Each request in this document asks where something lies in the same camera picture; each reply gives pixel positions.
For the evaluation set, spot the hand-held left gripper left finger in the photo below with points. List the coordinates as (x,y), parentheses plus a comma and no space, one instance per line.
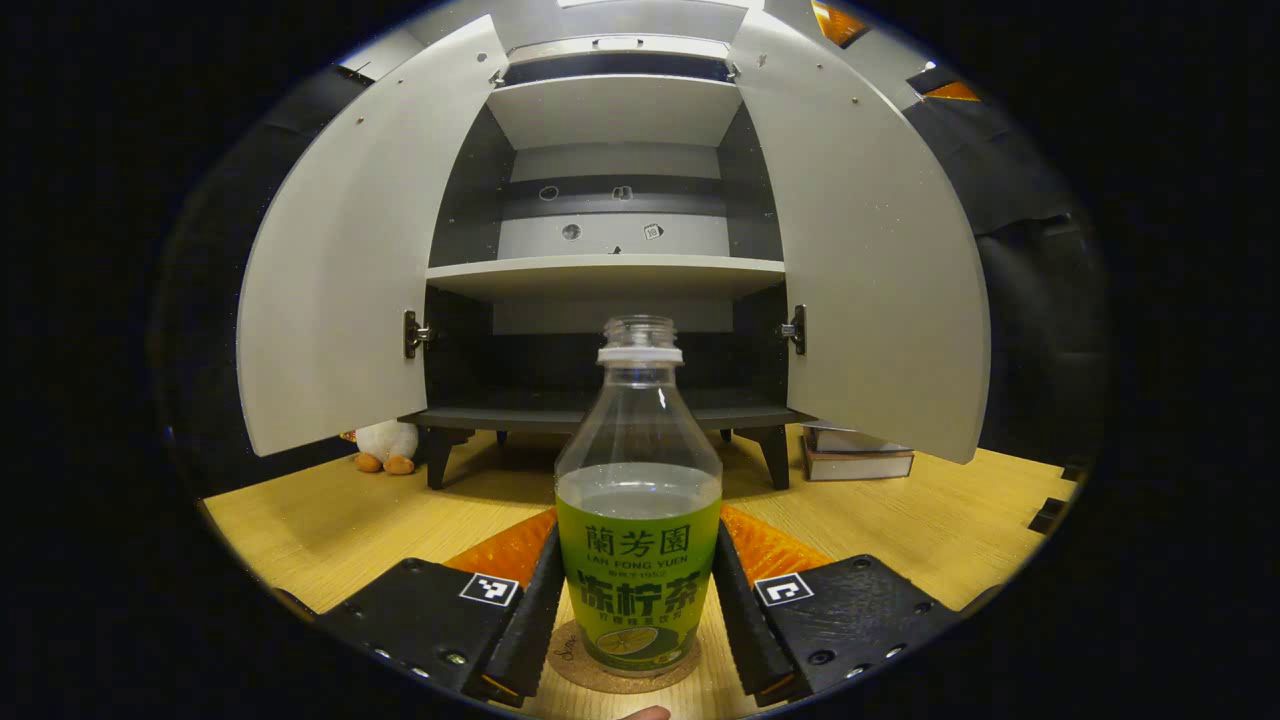
(535,620)

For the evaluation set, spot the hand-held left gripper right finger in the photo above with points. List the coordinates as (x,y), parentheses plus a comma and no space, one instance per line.
(740,620)

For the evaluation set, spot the round cork coaster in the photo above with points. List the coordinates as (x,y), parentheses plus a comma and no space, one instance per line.
(565,660)

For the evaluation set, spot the green label bottle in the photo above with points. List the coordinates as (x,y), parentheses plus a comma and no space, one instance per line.
(638,560)

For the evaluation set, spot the grey cabinet door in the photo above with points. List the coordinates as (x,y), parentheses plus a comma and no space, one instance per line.
(880,270)
(340,270)

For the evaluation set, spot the grey cabinet drawer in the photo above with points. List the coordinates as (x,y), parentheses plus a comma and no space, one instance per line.
(620,47)

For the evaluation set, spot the white plush toy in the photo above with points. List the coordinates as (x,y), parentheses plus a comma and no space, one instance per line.
(385,440)

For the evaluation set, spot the black backdrop cloth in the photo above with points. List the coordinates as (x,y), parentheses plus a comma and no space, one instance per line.
(1040,330)

